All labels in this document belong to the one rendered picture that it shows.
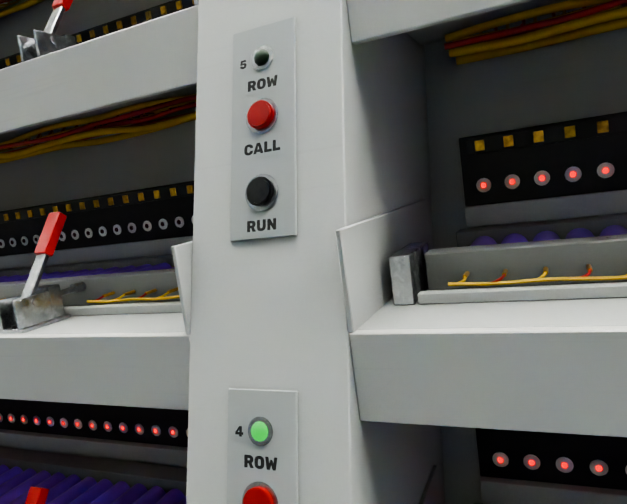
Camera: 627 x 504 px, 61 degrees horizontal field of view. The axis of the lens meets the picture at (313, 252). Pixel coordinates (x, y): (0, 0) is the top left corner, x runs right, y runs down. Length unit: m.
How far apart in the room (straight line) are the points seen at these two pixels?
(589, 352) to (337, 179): 0.14
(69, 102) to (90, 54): 0.04
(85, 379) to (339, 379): 0.18
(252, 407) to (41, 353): 0.17
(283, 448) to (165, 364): 0.09
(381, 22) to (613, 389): 0.21
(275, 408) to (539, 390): 0.12
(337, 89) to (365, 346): 0.13
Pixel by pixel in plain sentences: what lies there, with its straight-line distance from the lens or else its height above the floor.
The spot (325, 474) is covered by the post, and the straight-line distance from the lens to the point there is 0.27.
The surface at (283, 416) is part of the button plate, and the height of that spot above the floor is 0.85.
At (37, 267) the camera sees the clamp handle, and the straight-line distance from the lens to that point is 0.44.
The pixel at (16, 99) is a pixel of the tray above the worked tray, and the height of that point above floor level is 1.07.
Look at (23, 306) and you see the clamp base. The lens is 0.42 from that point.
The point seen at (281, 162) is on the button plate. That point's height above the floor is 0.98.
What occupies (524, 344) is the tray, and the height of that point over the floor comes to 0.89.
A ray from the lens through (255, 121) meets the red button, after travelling 0.30.
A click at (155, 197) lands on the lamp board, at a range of 0.56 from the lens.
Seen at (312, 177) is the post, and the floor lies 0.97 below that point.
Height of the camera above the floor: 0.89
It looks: 9 degrees up
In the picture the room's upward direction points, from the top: 1 degrees counter-clockwise
